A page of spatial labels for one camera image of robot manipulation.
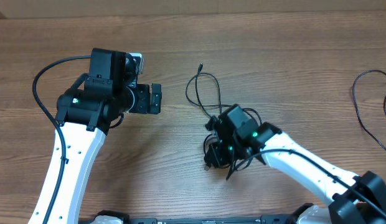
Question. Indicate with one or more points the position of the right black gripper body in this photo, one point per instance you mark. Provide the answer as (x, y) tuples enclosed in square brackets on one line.
[(223, 154)]

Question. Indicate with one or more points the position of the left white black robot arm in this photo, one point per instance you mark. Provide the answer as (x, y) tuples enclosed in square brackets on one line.
[(95, 103)]

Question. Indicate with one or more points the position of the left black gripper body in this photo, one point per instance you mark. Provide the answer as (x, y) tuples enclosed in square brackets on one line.
[(141, 104)]

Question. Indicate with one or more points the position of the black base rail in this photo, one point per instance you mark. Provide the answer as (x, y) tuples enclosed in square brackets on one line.
[(262, 219)]

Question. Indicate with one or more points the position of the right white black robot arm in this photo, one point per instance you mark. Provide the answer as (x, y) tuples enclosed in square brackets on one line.
[(348, 197)]

